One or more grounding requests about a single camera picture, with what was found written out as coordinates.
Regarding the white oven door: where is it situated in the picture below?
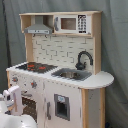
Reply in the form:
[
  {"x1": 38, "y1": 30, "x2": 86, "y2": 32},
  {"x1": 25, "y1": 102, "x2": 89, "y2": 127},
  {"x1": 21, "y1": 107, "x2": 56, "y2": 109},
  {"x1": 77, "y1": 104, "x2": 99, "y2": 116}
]
[{"x1": 21, "y1": 91, "x2": 37, "y2": 120}]

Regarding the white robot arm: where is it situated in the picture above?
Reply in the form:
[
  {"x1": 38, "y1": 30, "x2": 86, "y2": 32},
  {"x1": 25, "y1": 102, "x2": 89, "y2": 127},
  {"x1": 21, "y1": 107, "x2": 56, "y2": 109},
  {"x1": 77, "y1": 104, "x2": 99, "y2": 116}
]
[{"x1": 0, "y1": 86, "x2": 37, "y2": 128}]

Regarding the wooden toy kitchen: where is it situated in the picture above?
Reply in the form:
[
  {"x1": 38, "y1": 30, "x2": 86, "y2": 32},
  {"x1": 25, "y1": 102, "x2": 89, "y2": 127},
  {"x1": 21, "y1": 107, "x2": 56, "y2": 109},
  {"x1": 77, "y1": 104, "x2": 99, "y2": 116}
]
[{"x1": 7, "y1": 11, "x2": 114, "y2": 128}]

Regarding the grey toy sink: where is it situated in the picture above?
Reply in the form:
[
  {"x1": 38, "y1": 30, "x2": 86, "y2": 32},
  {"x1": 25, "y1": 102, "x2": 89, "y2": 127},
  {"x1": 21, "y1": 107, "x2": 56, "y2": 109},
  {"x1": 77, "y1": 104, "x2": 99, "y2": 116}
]
[{"x1": 52, "y1": 68, "x2": 92, "y2": 81}]

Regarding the black toy faucet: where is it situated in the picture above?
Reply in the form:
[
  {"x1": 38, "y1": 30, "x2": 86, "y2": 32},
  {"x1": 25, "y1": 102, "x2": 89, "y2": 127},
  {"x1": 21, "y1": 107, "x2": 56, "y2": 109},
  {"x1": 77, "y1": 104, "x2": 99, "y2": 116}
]
[{"x1": 75, "y1": 51, "x2": 93, "y2": 70}]

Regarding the black toy stovetop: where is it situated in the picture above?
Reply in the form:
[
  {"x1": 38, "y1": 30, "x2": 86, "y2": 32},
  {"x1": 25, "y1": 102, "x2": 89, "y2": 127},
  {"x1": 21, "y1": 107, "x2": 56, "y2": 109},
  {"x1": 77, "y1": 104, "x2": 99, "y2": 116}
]
[{"x1": 18, "y1": 62, "x2": 55, "y2": 73}]

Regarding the right red oven knob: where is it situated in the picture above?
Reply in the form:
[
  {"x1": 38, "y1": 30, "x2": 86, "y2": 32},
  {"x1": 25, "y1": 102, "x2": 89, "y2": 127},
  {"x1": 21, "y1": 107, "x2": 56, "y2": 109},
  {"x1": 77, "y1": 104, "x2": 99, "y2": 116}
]
[{"x1": 31, "y1": 81, "x2": 37, "y2": 88}]

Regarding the red oven knob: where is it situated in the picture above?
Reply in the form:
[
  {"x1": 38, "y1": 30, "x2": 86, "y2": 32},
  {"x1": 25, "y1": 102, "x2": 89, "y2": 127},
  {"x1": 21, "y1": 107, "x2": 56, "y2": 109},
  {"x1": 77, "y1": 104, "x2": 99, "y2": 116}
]
[
  {"x1": 31, "y1": 81, "x2": 37, "y2": 88},
  {"x1": 12, "y1": 77, "x2": 18, "y2": 82}
]

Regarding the white cabinet door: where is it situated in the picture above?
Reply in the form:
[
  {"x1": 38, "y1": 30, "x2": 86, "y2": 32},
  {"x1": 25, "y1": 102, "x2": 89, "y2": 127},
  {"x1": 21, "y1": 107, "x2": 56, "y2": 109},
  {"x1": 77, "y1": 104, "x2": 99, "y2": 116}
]
[{"x1": 45, "y1": 81, "x2": 82, "y2": 128}]

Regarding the toy microwave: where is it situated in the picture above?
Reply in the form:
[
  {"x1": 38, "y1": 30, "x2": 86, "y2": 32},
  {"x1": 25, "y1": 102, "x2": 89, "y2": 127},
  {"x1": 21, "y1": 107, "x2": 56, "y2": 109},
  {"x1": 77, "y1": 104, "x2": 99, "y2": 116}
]
[{"x1": 54, "y1": 15, "x2": 87, "y2": 33}]

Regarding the grey range hood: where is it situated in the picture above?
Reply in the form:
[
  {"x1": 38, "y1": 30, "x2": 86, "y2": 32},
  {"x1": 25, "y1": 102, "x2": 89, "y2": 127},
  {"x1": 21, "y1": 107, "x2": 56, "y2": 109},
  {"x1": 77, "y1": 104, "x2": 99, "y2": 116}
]
[{"x1": 24, "y1": 16, "x2": 52, "y2": 34}]

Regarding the left red oven knob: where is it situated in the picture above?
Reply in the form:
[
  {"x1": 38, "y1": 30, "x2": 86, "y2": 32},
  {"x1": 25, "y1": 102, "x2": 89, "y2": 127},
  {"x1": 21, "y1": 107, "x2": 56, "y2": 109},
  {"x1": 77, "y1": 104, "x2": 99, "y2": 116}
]
[{"x1": 12, "y1": 77, "x2": 18, "y2": 82}]

